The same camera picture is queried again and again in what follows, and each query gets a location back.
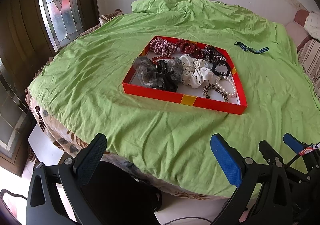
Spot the red jewelry tray box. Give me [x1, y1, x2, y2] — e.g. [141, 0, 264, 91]
[123, 36, 247, 115]

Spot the brown patterned bed cover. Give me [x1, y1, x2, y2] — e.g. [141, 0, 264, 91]
[24, 9, 226, 200]

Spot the black white patterned hair tie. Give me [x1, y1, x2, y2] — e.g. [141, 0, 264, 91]
[203, 45, 227, 64]

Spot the leopard print hair tie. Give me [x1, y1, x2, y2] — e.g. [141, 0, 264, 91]
[202, 83, 230, 103]

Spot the black grey sheer scrunchie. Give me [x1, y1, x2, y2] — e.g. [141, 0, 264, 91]
[156, 57, 184, 92]

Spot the red white checked scrunchie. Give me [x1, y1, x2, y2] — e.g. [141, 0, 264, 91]
[149, 37, 177, 56]

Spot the white cherry print scrunchie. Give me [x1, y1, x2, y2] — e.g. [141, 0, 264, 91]
[179, 54, 216, 89]

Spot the stained glass window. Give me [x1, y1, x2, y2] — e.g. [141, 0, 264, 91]
[39, 0, 84, 52]

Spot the red bead bracelet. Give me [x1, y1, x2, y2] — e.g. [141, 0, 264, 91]
[151, 55, 176, 65]

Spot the green bed sheet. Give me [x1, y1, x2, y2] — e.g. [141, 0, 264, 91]
[26, 0, 319, 200]

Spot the striped patterned blanket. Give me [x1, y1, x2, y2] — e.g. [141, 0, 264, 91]
[285, 9, 319, 97]

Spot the brown wooden door frame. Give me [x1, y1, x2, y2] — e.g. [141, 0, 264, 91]
[1, 0, 98, 176]

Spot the black bead bracelet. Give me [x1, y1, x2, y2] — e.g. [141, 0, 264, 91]
[211, 60, 232, 78]

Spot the red polka dot scrunchie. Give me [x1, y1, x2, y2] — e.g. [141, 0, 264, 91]
[176, 39, 204, 59]

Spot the white pearl bead bracelet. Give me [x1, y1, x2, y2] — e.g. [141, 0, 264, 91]
[215, 76, 238, 98]

